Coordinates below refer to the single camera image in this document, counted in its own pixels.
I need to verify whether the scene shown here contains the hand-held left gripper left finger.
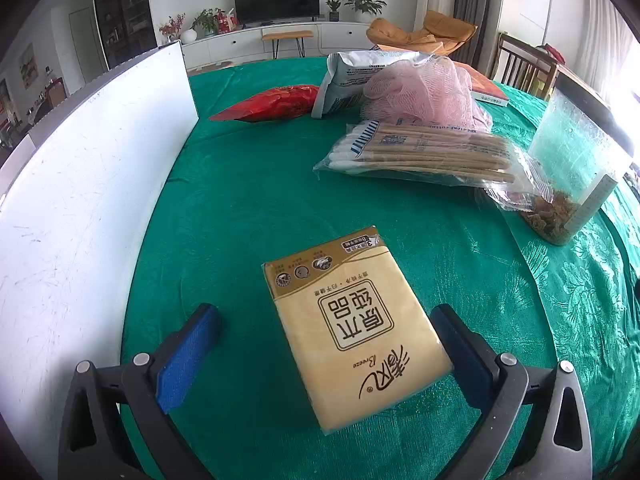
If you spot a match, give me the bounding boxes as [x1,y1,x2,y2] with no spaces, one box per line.
[59,303,223,480]

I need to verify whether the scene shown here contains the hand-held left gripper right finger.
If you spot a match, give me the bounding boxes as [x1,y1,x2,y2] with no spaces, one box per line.
[429,303,593,480]

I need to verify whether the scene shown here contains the yellow tissue pack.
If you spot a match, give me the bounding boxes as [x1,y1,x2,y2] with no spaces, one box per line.
[261,226,455,436]

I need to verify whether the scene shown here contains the white storage box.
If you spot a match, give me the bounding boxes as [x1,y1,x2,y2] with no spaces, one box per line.
[0,40,200,480]

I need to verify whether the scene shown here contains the red foil packet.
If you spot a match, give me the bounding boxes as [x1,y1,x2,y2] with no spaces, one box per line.
[208,85,321,123]

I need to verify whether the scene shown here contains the green tablecloth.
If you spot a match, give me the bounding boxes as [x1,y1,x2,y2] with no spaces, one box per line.
[120,55,640,480]

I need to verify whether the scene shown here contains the cotton swab packet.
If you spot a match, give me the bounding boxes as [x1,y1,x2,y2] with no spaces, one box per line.
[313,120,551,211]

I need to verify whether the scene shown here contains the clear jar with black lid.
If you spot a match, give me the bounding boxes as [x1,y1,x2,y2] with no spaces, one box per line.
[520,67,633,246]

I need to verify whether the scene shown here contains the orange book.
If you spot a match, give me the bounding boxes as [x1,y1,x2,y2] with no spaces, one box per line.
[470,67,511,108]

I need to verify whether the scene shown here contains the pink bath loofah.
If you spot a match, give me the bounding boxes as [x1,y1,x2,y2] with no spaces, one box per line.
[362,56,493,133]

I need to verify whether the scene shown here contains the wooden crib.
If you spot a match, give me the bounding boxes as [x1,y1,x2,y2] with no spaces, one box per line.
[495,32,616,106]

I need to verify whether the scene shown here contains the wooden dining chair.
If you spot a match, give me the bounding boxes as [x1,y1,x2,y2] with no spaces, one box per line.
[30,77,68,121]

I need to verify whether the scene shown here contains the grey white pouch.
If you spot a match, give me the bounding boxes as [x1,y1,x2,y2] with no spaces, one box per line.
[311,51,433,119]

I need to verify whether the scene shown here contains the white tv cabinet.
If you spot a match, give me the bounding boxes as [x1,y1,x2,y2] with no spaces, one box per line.
[177,20,381,68]

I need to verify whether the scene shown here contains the orange lounge chair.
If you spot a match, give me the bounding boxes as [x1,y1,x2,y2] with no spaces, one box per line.
[366,10,478,58]

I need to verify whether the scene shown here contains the red flowers in white vase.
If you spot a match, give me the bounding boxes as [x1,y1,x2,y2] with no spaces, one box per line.
[159,14,198,44]

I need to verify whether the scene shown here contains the white door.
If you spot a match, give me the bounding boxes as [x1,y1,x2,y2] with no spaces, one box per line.
[67,7,108,83]

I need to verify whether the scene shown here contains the wooden stool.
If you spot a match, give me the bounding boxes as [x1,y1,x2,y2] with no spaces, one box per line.
[261,29,314,59]

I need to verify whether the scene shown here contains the red gift box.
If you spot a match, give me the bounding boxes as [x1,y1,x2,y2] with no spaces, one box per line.
[216,8,240,34]

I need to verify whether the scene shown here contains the leafy potted plant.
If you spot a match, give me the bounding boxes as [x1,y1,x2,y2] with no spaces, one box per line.
[192,8,221,37]

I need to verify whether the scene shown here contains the white curtain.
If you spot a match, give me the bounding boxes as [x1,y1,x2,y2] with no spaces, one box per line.
[580,0,636,106]

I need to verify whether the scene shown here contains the grey curtain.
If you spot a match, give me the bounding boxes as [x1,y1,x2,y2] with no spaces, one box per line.
[452,0,506,78]

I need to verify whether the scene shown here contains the black display cabinet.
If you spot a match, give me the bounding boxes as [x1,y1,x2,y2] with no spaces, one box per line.
[92,0,158,71]

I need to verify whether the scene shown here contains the large green potted plant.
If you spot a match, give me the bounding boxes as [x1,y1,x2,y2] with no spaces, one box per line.
[344,0,387,23]

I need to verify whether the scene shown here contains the black television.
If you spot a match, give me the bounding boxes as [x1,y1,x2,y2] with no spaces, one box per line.
[233,0,321,26]

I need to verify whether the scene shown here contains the wall picture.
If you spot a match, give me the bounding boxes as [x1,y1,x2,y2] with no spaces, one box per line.
[19,42,40,90]

